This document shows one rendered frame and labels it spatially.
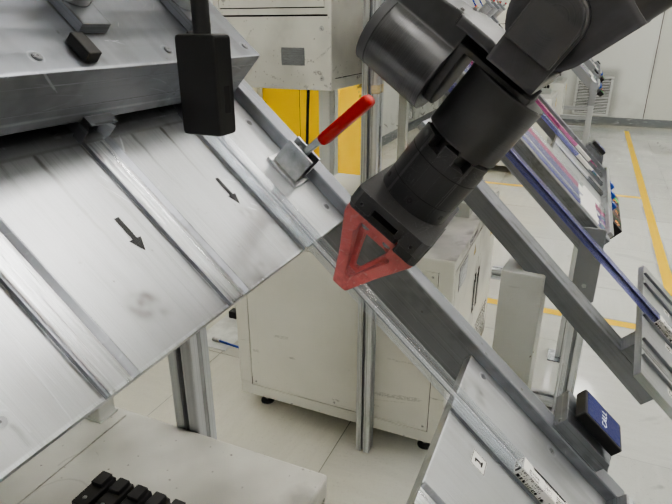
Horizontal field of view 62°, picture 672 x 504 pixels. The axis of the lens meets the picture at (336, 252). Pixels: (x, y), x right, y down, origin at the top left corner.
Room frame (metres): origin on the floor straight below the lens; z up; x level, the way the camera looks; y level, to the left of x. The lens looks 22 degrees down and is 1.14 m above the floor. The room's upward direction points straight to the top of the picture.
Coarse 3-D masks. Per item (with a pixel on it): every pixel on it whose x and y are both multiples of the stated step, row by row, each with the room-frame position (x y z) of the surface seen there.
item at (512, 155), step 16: (512, 160) 0.75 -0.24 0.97; (528, 176) 0.74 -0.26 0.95; (544, 192) 0.73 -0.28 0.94; (560, 208) 0.72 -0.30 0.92; (576, 224) 0.71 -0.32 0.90; (592, 240) 0.70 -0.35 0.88; (608, 256) 0.70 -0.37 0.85; (608, 272) 0.69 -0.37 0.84; (624, 288) 0.68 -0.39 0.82; (640, 304) 0.67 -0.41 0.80; (656, 320) 0.66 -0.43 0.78
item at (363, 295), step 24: (216, 144) 0.47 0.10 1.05; (240, 168) 0.46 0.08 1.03; (264, 192) 0.45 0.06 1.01; (288, 216) 0.44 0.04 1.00; (312, 240) 0.44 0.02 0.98; (360, 288) 0.42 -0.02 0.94; (384, 312) 0.41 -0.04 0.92; (408, 336) 0.41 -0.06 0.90; (432, 360) 0.40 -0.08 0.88; (432, 384) 0.39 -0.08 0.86; (456, 384) 0.39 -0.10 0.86; (456, 408) 0.38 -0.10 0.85; (480, 432) 0.37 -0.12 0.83; (504, 456) 0.37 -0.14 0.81
